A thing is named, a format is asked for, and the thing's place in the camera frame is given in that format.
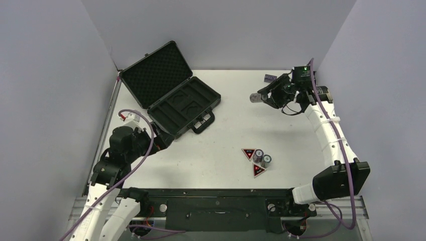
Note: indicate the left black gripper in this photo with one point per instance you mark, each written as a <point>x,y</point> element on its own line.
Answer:
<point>163,138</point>

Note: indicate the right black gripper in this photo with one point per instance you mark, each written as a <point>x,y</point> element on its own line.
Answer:
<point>272,94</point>

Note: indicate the poker chip stack back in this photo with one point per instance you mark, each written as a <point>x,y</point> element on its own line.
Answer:
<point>258,98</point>

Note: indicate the poker chip stack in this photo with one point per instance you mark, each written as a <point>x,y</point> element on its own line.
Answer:
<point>257,156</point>
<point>266,161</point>
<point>258,98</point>

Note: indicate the poker chip stack front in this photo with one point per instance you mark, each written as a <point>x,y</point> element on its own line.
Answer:
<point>266,161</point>

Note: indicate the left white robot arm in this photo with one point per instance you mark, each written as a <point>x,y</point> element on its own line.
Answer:
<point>108,209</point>

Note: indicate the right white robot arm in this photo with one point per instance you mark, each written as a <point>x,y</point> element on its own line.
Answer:
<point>345,174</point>

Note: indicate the purple playing card box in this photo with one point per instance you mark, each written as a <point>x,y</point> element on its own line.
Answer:
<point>269,78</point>

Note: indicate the black foam-lined carrying case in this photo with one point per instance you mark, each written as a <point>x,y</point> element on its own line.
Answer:
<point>164,85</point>

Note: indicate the red triangular button upper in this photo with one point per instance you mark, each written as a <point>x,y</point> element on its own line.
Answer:
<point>249,153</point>

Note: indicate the red triangular button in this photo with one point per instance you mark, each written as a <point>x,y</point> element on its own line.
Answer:
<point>258,170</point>
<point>249,153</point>

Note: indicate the poker chip stack left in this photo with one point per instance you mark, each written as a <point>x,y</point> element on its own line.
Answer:
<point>257,156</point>

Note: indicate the red triangular button lower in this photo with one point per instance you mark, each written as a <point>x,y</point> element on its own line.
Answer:
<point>258,170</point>

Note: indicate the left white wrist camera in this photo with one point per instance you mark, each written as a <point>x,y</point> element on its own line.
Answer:
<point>130,119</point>

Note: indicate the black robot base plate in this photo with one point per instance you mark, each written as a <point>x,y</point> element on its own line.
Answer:
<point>220,209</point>

